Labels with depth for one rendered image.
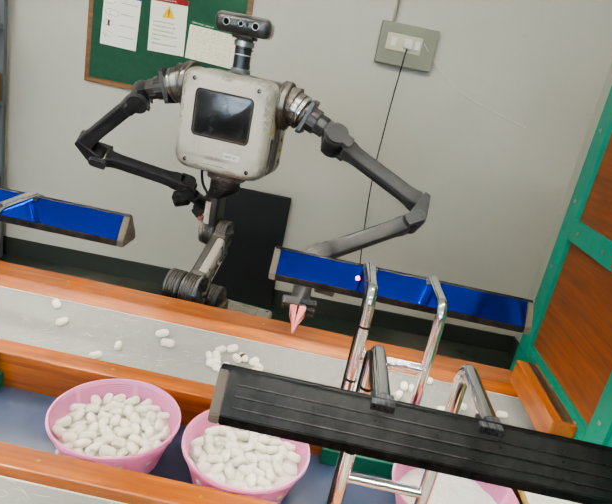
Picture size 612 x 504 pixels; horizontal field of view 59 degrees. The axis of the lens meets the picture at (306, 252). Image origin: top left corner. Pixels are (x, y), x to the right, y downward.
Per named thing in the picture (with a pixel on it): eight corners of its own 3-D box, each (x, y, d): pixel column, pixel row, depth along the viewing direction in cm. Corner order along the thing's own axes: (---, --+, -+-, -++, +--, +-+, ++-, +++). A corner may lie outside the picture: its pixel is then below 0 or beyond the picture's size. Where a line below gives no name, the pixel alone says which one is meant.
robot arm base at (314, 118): (299, 129, 193) (317, 100, 189) (318, 142, 193) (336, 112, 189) (294, 131, 185) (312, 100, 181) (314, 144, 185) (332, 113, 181)
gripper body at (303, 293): (316, 306, 159) (320, 284, 163) (281, 299, 159) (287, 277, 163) (313, 316, 164) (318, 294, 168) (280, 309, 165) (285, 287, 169)
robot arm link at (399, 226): (408, 218, 187) (420, 205, 177) (416, 233, 186) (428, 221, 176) (295, 257, 174) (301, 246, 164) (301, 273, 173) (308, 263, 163)
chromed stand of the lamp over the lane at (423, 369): (323, 415, 144) (361, 257, 130) (397, 431, 143) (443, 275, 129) (319, 463, 126) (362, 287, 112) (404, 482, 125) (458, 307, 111)
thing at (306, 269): (272, 268, 135) (277, 240, 133) (519, 320, 134) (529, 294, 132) (267, 279, 127) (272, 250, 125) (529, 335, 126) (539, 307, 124)
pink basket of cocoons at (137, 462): (81, 403, 129) (83, 368, 126) (190, 427, 129) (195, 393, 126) (15, 482, 104) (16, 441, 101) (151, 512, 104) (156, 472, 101)
